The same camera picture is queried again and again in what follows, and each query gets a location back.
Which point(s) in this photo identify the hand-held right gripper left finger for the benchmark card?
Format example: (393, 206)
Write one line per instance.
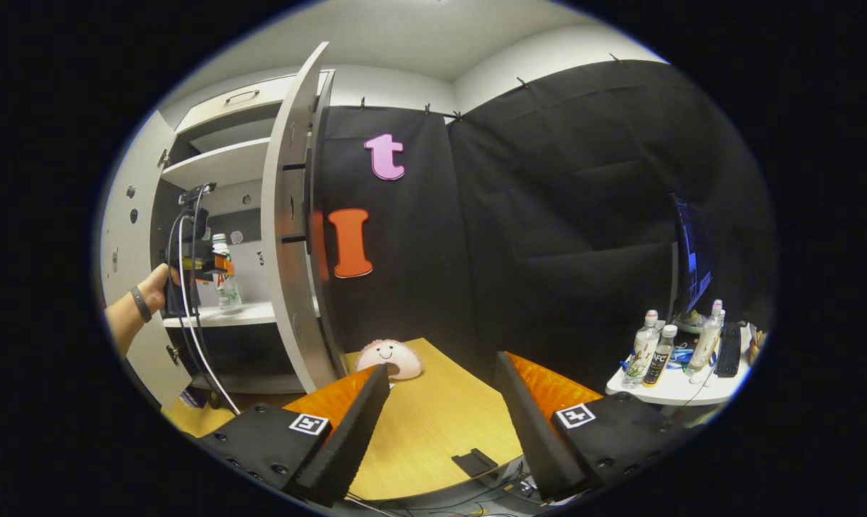
(354, 431)

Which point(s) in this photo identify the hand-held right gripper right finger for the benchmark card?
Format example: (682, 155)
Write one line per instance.
(534, 431)

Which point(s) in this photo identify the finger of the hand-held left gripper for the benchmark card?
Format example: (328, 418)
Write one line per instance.
(214, 274)
(203, 261)

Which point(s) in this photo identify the white green drink bottle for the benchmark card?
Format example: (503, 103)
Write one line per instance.
(226, 291)

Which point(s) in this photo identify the white cabinet door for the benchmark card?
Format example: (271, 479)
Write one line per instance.
(289, 287)
(117, 237)

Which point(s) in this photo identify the white cabinet shelf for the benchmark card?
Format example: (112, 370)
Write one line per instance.
(239, 314)
(218, 161)

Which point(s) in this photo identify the small black desk clamp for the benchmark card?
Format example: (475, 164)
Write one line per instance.
(475, 463)

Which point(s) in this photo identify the black wristband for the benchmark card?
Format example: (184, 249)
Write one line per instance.
(141, 304)

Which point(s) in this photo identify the white cabinet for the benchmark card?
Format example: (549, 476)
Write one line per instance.
(182, 345)

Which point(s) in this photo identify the pink round plush toy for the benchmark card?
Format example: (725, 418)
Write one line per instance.
(390, 355)

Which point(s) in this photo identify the white cabinet drawer front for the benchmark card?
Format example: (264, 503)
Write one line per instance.
(218, 100)

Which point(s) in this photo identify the white side table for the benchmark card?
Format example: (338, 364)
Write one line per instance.
(670, 391)

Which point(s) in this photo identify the dark yellow label bottle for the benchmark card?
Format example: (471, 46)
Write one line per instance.
(661, 359)

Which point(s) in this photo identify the black backdrop cloth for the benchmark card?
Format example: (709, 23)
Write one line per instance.
(591, 215)
(404, 251)

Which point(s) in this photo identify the black keyboard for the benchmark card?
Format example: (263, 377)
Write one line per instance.
(728, 350)

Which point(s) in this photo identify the black computer monitor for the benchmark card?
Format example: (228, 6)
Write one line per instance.
(692, 258)

